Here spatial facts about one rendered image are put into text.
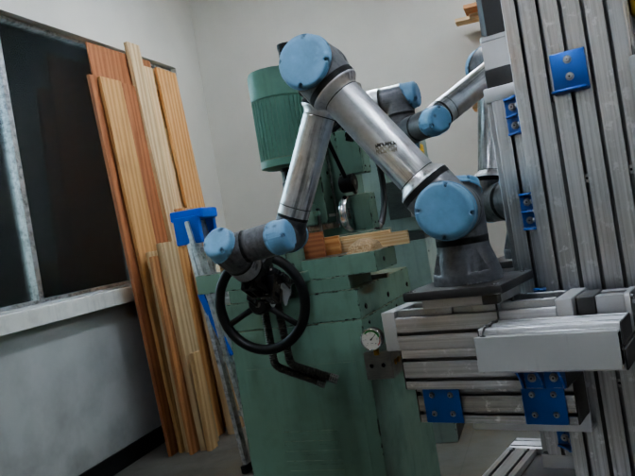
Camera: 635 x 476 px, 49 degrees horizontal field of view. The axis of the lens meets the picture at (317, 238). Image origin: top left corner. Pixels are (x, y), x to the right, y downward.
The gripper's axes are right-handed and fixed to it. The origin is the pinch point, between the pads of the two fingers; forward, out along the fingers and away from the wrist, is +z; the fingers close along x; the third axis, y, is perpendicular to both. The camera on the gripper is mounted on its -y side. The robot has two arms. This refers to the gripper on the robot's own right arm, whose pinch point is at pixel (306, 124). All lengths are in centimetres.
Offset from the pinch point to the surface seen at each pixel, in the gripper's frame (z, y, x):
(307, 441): 13, -62, 71
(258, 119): 17.1, 1.5, -6.3
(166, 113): 144, -71, -140
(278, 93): 8.4, 6.7, -9.9
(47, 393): 148, -80, 36
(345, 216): -1.2, -33.0, 7.9
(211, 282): 38, -26, 35
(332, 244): 0.3, -30.4, 21.7
